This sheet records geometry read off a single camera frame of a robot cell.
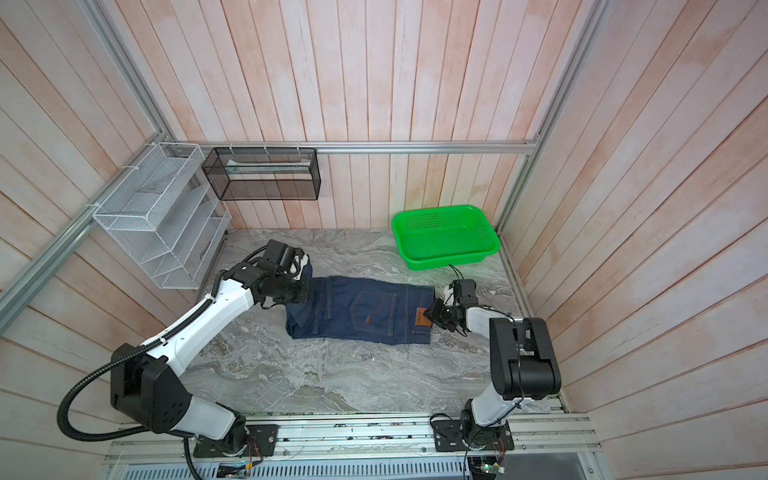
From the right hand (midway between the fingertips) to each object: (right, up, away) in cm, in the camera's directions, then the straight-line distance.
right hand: (427, 311), depth 96 cm
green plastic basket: (+10, +26, +21) cm, 35 cm away
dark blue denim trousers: (-22, +1, 0) cm, 22 cm away
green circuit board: (+11, -33, -26) cm, 43 cm away
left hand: (-35, +6, -14) cm, 38 cm away
